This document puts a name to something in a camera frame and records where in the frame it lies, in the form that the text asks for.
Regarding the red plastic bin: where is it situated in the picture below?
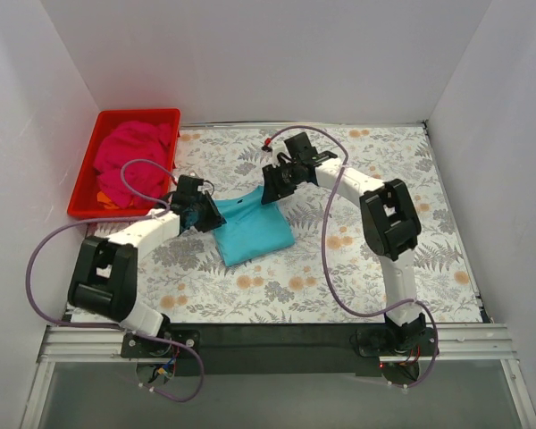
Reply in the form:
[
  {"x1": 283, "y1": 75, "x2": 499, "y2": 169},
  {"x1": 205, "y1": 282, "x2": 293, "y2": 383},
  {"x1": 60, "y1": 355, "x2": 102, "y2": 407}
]
[{"x1": 67, "y1": 108, "x2": 180, "y2": 220}]

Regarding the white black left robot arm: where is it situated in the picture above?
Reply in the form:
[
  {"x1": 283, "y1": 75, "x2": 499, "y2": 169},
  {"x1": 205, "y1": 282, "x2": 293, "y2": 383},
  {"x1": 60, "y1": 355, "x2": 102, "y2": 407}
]
[{"x1": 68, "y1": 175, "x2": 226, "y2": 358}]

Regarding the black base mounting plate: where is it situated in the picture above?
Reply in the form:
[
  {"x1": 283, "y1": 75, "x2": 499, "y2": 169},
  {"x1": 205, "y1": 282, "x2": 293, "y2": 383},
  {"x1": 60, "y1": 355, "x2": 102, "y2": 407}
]
[{"x1": 121, "y1": 323, "x2": 439, "y2": 377}]

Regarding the turquoise t shirt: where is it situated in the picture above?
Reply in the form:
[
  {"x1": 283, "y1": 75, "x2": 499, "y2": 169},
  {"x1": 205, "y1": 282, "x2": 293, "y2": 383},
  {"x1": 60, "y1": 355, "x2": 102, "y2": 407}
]
[{"x1": 213, "y1": 186, "x2": 295, "y2": 267}]

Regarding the orange cloth in bin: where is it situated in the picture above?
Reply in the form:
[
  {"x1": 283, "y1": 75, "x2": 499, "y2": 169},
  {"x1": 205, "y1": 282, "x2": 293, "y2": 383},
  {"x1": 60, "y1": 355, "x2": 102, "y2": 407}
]
[{"x1": 96, "y1": 191, "x2": 119, "y2": 210}]

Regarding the magenta t shirt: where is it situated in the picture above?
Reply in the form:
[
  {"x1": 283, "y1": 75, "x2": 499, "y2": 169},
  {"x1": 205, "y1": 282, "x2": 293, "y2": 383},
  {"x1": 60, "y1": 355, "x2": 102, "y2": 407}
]
[{"x1": 93, "y1": 121, "x2": 172, "y2": 210}]

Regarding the floral patterned table mat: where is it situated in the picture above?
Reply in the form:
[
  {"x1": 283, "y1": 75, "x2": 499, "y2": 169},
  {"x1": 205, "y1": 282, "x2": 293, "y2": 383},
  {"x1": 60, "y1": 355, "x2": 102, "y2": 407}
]
[{"x1": 70, "y1": 127, "x2": 483, "y2": 324}]

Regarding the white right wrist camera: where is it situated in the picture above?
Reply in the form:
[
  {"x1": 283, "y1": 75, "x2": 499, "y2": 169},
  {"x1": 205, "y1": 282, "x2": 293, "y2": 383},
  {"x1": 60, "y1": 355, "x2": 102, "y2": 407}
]
[{"x1": 261, "y1": 139, "x2": 289, "y2": 166}]

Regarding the aluminium frame rail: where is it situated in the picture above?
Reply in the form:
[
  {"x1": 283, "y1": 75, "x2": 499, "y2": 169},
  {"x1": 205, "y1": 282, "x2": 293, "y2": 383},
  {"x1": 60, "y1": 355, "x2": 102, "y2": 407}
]
[{"x1": 21, "y1": 324, "x2": 536, "y2": 428}]

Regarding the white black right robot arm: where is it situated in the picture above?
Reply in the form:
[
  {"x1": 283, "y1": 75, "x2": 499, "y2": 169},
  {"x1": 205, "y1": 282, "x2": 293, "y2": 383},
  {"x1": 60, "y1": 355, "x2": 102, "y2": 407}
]
[{"x1": 262, "y1": 127, "x2": 426, "y2": 357}]

